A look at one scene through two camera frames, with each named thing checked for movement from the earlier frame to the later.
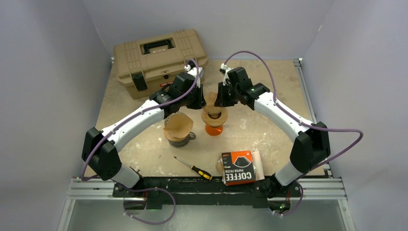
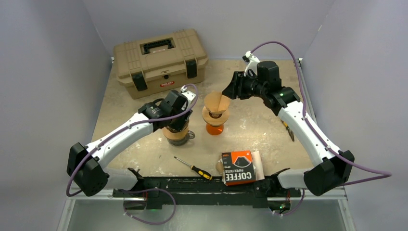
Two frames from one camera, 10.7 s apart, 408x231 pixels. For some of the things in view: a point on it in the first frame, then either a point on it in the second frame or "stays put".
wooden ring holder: [215, 122] stays put
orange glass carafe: [213, 131] stays put
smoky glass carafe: [183, 143] stays put
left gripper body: [192, 100] -> [177, 123]
